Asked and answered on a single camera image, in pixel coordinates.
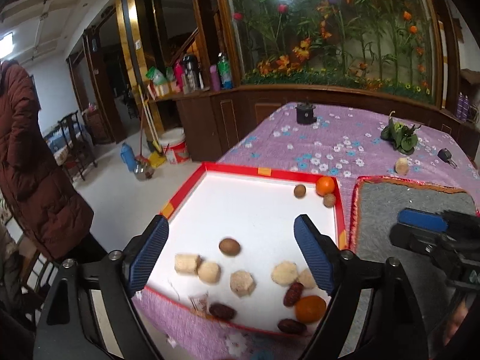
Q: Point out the brown kiwi fruit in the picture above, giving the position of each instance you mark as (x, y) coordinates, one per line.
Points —
(229, 247)

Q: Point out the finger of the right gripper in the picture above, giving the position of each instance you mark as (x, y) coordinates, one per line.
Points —
(421, 219)

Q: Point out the grey felt mat red trim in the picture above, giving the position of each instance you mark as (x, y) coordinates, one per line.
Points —
(449, 316)

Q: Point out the orange tangerine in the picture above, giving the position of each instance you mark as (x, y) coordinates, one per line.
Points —
(325, 185)
(310, 309)

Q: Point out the person in maroon coat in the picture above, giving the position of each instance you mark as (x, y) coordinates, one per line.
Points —
(42, 199)

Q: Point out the green leafy plant decoration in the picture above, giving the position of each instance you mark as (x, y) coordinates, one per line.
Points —
(402, 137)

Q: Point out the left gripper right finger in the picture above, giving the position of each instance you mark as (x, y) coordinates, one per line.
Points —
(319, 251)

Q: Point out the black small box device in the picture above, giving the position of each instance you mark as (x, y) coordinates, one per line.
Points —
(305, 113)

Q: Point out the white red bucket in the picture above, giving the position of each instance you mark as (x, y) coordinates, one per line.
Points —
(174, 146)

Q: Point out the dark red jujube date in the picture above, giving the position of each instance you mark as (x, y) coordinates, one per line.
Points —
(222, 312)

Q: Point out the beige cake piece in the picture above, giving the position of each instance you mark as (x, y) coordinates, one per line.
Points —
(401, 166)
(285, 273)

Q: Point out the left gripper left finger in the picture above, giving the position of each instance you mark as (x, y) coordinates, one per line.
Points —
(142, 252)

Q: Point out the flower mural panel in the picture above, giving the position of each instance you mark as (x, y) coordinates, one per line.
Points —
(376, 45)

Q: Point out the purple floral tablecloth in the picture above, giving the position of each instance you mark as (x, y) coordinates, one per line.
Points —
(343, 142)

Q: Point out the brown round nut ball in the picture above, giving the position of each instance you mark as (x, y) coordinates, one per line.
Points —
(300, 191)

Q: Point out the red white shallow box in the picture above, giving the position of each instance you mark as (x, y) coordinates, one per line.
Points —
(255, 206)

